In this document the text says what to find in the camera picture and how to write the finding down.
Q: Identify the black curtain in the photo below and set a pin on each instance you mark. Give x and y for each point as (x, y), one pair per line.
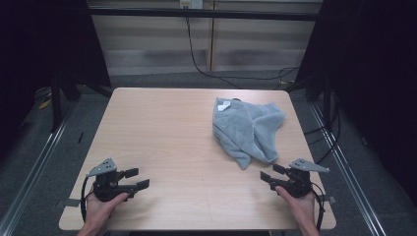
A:
(373, 82)
(46, 46)

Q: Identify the person's left hand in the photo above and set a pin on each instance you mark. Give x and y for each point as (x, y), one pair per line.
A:
(98, 211)

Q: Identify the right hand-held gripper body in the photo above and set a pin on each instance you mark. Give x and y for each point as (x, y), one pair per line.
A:
(299, 183)

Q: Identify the grey tape strip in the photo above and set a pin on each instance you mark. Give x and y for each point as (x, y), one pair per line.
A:
(330, 199)
(70, 202)

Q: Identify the black metal stand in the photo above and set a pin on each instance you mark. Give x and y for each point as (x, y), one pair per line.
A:
(56, 105)

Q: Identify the black horizontal frame bar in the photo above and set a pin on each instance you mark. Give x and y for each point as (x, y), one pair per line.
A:
(203, 13)

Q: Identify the white wall socket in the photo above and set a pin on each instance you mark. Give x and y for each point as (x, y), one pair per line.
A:
(191, 3)

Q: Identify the metal floor rail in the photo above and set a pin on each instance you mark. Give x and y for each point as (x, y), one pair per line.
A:
(32, 170)
(350, 177)

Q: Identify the yellow floor object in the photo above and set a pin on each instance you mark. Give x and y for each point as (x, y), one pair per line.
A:
(45, 104)

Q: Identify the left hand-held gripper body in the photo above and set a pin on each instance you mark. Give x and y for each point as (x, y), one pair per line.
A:
(106, 187)

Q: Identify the person's right hand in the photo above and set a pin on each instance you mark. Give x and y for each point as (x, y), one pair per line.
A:
(303, 208)

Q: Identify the grey towel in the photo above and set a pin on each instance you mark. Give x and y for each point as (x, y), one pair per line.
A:
(244, 129)

